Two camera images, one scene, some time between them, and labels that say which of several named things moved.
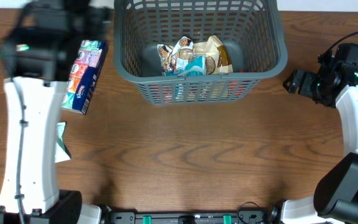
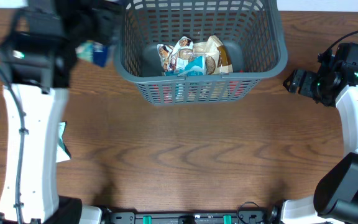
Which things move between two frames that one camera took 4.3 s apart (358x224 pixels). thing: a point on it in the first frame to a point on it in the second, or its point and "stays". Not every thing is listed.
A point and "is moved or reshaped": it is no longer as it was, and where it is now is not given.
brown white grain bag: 185,47 stays
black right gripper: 304,88 stays
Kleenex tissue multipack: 84,75 is moved or reshaped
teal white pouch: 194,66 stays
